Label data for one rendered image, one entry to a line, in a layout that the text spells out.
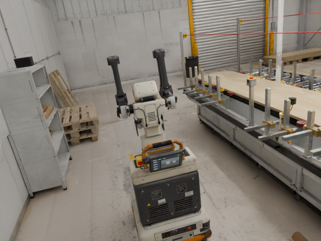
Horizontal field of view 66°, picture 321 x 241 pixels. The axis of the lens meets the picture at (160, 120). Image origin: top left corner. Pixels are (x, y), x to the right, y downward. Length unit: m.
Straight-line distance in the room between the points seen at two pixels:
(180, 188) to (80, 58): 7.81
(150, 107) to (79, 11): 7.58
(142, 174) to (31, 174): 1.88
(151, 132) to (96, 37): 7.39
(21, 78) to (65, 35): 6.39
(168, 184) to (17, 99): 1.98
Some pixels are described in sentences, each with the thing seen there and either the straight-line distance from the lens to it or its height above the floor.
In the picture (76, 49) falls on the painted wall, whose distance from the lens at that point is 9.38.
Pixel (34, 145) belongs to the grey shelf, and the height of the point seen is 0.70.
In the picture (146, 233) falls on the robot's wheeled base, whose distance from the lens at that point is 2.21.
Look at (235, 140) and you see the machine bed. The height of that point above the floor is 0.17.
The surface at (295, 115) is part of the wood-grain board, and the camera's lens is 2.60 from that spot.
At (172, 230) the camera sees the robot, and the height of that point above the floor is 0.26.
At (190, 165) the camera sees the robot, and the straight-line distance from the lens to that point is 2.01.
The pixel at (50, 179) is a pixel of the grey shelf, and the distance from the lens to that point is 3.51.
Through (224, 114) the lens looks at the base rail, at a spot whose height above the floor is 0.69.
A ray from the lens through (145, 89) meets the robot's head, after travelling 2.14.
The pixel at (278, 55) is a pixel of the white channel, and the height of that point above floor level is 1.26.
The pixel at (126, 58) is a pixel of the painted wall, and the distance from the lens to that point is 9.45.
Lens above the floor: 1.80
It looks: 20 degrees down
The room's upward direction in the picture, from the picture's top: 8 degrees counter-clockwise
